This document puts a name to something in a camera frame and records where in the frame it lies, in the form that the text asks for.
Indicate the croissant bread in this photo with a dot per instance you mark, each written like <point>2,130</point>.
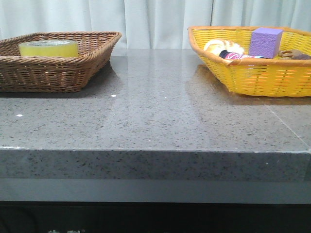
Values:
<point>219,45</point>

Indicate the white curtain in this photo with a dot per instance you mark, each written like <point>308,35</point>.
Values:
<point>148,24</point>

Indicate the brown wicker basket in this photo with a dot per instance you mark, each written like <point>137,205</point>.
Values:
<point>54,74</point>

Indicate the brown toy animal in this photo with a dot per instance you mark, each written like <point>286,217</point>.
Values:
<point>293,54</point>

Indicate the purple foam cube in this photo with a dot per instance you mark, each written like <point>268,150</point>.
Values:
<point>265,42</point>

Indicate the yellow woven basket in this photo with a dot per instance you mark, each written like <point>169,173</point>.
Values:
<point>255,77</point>

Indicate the yellow clear tape roll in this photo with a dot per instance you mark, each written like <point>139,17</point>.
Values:
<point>49,48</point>

